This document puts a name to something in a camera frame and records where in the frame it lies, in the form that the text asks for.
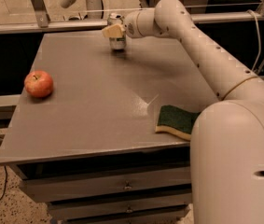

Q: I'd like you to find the grey drawer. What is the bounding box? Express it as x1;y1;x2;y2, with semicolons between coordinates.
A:
20;166;191;203
49;189;191;220
66;205;188;224

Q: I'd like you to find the white cable at right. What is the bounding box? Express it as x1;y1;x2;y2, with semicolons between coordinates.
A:
246;8;263;73

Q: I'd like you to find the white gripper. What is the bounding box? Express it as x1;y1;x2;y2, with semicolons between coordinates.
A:
102;10;154;38

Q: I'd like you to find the middle grey drawer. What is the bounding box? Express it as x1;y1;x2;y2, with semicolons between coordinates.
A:
49;189;191;220

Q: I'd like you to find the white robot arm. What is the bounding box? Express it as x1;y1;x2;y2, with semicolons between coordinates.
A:
103;0;264;224

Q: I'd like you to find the green and yellow sponge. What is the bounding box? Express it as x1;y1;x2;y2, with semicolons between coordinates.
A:
155;105;200;141

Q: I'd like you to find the silver 7up soda can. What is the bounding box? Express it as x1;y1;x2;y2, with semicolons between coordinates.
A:
107;13;126;50

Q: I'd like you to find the red apple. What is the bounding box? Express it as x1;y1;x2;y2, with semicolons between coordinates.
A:
24;70;53;98

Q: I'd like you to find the bottom grey drawer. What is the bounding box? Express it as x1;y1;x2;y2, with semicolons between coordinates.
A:
66;205;188;224

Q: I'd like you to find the top grey drawer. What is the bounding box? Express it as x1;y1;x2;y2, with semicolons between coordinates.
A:
20;166;191;203

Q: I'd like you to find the grey drawer cabinet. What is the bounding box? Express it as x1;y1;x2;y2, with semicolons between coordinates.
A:
0;28;219;224

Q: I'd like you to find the grey metal railing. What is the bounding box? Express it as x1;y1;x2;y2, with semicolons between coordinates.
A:
0;0;264;34

